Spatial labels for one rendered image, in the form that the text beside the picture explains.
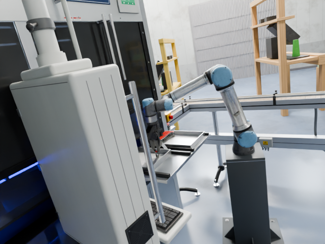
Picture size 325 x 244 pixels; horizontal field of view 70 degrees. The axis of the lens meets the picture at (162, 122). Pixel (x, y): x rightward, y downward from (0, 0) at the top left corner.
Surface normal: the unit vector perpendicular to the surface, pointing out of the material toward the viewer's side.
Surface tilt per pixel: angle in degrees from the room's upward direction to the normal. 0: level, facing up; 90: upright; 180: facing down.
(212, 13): 90
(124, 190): 90
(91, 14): 90
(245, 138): 97
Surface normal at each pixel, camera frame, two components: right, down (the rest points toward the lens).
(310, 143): -0.51, 0.34
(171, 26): -0.23, 0.33
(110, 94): 0.76, 0.04
